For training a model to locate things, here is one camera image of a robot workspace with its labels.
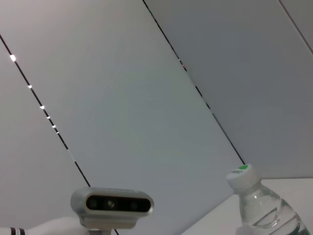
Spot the clear green-label water bottle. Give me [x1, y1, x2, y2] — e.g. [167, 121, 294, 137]
[225, 163, 313, 235]

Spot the left wrist camera unit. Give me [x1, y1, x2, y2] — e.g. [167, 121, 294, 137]
[70, 187, 155, 235]

